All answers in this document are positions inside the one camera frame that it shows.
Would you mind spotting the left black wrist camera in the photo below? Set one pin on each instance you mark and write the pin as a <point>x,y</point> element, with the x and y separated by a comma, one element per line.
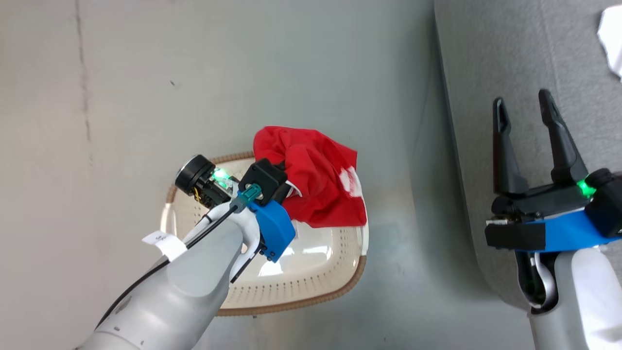
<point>265,177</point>

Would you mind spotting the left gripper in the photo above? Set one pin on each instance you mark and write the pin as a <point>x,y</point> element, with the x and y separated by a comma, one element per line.
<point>194,177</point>

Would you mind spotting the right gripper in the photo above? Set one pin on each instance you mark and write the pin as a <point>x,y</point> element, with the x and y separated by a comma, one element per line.
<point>539,204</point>

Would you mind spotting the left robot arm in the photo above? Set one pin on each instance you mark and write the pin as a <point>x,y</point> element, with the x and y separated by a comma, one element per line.
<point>170,301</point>

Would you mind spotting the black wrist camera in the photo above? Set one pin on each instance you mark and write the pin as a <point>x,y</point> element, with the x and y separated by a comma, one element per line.
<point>607,204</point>
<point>265,177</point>

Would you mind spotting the red garment with white stripe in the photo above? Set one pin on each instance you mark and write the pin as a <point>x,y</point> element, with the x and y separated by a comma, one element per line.
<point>316,170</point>

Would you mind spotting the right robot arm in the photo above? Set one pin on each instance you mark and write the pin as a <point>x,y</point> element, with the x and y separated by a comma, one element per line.
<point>583,301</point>

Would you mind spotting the left blue camera bracket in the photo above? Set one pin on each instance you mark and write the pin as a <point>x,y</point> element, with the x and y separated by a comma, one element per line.
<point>274,228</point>

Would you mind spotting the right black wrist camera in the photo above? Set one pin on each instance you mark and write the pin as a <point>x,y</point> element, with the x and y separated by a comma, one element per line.
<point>607,204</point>

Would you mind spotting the white cloth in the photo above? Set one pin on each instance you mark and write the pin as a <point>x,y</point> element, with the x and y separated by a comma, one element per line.
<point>613,39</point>

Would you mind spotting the white laundry basket brown rim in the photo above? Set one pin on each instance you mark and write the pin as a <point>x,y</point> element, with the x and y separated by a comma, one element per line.
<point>301,272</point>

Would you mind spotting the black tape patch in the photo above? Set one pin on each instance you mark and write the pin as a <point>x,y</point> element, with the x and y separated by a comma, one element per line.
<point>515,236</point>

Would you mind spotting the grey fabric sofa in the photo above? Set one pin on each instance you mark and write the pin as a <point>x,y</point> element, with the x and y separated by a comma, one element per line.
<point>534,63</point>

